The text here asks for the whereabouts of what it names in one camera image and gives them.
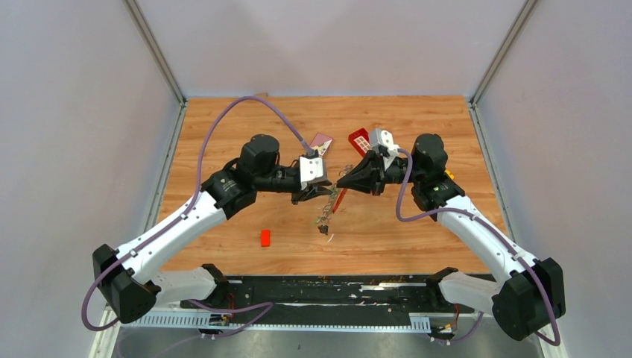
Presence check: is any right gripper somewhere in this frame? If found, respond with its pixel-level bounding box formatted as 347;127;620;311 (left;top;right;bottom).
335;149;423;196

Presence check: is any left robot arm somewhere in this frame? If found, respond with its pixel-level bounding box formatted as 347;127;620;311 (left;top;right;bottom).
92;134;331;324

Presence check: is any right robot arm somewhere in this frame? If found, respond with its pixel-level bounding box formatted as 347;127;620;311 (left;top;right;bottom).
337;129;566;347

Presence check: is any red toy brick block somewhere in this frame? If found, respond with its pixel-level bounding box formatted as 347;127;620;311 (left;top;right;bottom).
348;128;371;157

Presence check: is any green key tag on holder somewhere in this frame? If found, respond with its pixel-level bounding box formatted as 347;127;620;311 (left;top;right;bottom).
317;224;329;235

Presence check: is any playing card box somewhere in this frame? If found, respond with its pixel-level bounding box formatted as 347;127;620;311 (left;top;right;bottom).
309;133;333;157

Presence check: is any small red block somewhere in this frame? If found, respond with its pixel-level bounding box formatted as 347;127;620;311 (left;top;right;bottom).
260;230;271;247

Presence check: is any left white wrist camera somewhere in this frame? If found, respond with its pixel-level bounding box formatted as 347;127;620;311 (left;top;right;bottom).
298;152;328;189

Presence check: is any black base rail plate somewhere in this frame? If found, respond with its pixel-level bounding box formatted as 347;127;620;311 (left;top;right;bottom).
200;274;466;327

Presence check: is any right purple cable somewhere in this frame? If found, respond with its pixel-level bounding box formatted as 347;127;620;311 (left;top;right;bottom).
394;148;562;347

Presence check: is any purple cable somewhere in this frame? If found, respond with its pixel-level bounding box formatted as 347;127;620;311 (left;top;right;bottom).
81;95;317;332
394;148;562;347

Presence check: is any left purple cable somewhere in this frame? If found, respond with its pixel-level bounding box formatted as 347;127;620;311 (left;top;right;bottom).
81;95;317;332

